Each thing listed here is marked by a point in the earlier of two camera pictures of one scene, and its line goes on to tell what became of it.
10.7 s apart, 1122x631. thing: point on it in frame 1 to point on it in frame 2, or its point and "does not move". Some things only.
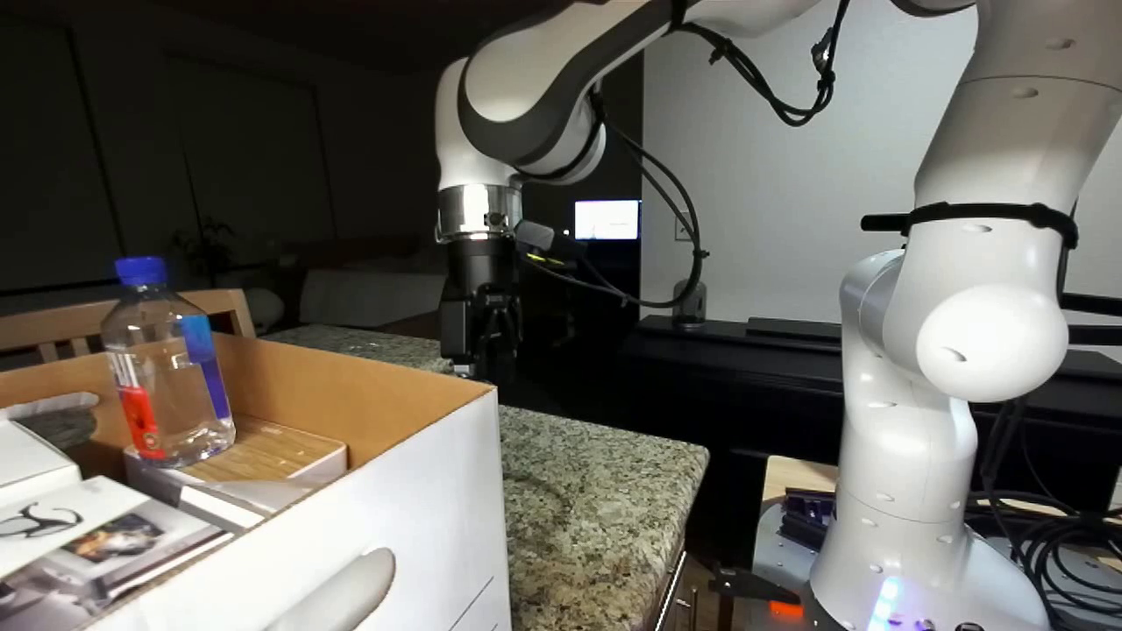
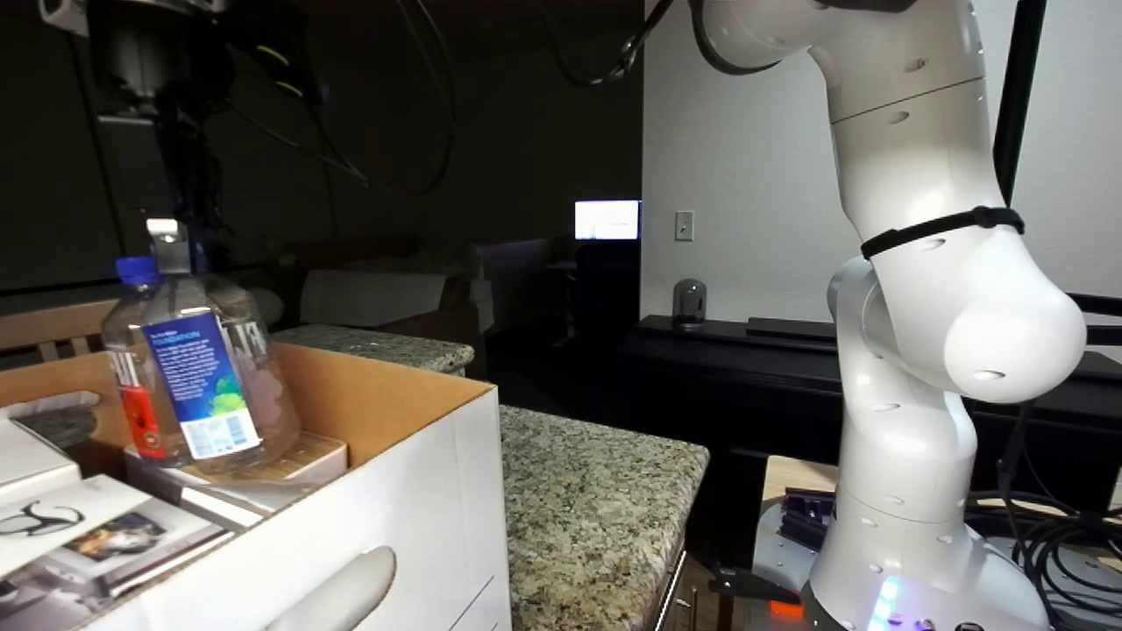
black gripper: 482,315 to 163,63
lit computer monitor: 607,219 does not move
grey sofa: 369,295 does not move
